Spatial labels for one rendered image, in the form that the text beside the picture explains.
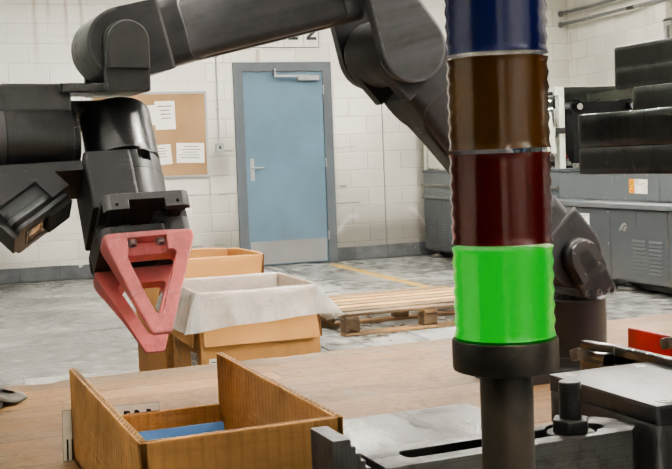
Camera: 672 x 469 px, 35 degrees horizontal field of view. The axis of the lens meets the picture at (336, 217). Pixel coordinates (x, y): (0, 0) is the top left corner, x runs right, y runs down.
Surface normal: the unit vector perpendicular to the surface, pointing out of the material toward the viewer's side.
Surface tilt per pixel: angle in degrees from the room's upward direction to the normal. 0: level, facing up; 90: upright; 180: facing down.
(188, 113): 90
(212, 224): 90
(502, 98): 76
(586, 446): 90
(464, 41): 104
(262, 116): 90
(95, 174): 57
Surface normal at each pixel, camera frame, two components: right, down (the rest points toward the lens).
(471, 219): -0.63, 0.30
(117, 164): 0.26, -0.51
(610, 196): -0.94, 0.05
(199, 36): 0.62, 0.01
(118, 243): 0.35, -0.17
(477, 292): -0.65, -0.18
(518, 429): 0.25, 0.04
